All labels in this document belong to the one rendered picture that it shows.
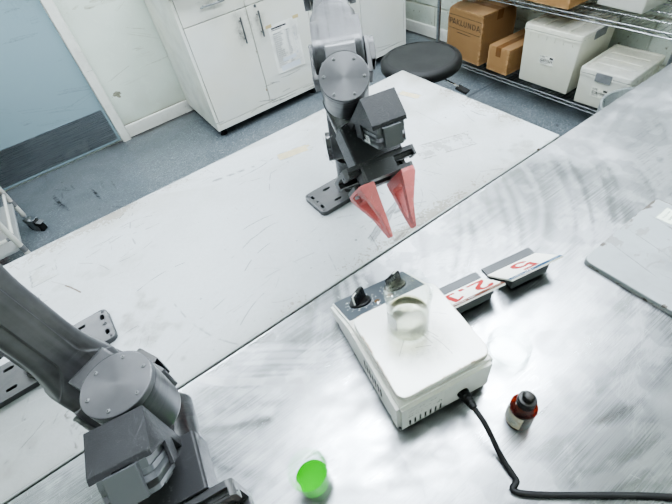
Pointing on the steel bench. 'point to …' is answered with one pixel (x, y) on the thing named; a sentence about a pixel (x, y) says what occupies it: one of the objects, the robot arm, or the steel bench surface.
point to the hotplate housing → (406, 413)
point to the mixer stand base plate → (640, 256)
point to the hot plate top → (402, 369)
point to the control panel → (364, 306)
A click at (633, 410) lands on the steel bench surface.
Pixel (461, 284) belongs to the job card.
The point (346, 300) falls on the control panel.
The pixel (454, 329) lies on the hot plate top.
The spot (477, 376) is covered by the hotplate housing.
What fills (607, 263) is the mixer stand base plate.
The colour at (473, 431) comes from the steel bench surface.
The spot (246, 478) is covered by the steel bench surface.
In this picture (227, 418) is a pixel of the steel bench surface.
